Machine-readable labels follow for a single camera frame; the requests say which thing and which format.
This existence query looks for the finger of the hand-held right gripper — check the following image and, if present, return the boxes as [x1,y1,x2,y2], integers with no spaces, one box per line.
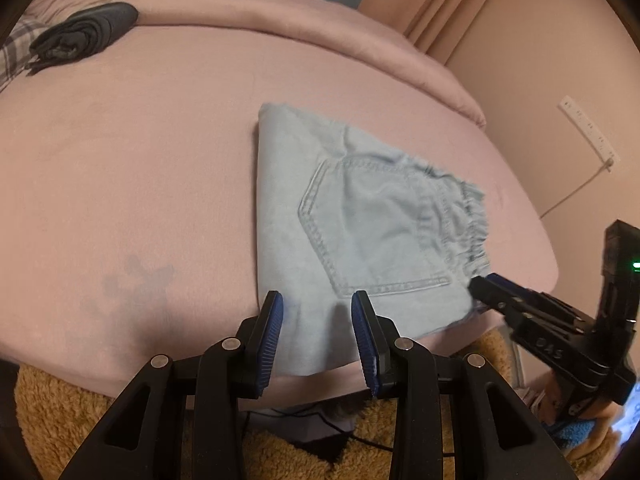
[486,272,588,328]
[467,276,532,328]

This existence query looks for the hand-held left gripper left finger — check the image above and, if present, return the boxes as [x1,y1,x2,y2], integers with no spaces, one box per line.
[57,290,284,480]

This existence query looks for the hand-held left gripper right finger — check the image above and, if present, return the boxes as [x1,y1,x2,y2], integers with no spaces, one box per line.
[350,290,577,480]

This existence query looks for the light blue denim pants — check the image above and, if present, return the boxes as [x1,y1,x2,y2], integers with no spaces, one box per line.
[256,102,491,378]

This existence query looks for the blue towel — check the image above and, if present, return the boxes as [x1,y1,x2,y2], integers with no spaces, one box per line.
[546,416,602,444]

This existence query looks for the white power strip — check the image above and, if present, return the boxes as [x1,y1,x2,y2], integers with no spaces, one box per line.
[558,95,621,174]

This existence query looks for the pink bed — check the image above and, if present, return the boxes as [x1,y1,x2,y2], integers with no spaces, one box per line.
[0,0,560,402]

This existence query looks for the brown fluffy rug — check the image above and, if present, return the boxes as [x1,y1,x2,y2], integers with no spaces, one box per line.
[15,329,632,480]

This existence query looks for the pink curtain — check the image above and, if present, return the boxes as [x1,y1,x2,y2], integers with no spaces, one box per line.
[357,0,517,62]

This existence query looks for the pink quilt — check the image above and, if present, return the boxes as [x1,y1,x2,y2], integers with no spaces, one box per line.
[20,0,487,132]

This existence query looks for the dark folded clothes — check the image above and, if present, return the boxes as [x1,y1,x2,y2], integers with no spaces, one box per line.
[27,2,139,73]

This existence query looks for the grey plaid pillow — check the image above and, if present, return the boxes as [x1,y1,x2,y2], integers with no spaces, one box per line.
[0,17,49,94]

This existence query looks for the black cable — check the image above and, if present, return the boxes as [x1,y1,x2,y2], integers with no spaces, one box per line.
[240,406,456,458]

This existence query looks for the white cable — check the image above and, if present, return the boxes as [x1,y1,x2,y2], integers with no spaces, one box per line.
[538,159,614,221]

